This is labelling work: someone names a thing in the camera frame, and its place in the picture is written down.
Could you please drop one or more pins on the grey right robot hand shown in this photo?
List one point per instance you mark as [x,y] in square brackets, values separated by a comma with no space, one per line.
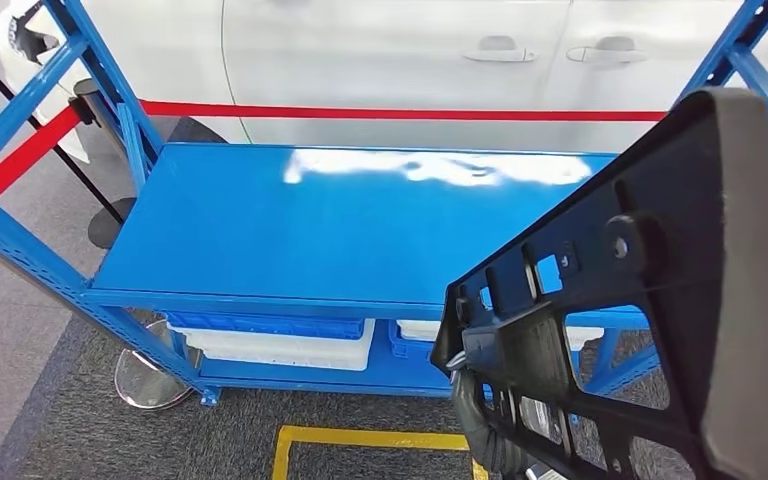
[483,424]

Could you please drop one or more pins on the black plastic bracket part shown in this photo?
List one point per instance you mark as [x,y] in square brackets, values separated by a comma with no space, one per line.
[689,199]

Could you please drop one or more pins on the blue metal shelf rack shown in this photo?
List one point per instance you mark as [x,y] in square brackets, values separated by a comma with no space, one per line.
[324,225]

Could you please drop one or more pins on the blue plastic bin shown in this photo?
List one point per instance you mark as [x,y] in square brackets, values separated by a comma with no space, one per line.
[265,324]
[407,351]

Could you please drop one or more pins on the white plastic box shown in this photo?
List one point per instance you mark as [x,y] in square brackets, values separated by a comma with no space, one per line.
[417,330]
[278,351]

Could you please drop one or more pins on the yellow floor tape square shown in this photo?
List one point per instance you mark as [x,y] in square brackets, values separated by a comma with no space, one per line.
[357,438]

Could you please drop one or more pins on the red barrier belt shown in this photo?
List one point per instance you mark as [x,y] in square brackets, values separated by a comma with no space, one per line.
[390,112]
[26,156]

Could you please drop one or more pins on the stanchion with chrome base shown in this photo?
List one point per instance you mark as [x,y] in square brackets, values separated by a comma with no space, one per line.
[149,384]

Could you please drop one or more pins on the white car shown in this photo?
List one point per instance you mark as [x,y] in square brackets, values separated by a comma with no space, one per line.
[357,53]

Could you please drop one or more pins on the black stanchion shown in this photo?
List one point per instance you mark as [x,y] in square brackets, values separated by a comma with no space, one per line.
[111,228]

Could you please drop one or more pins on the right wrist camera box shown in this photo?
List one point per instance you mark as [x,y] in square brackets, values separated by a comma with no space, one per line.
[544,473]

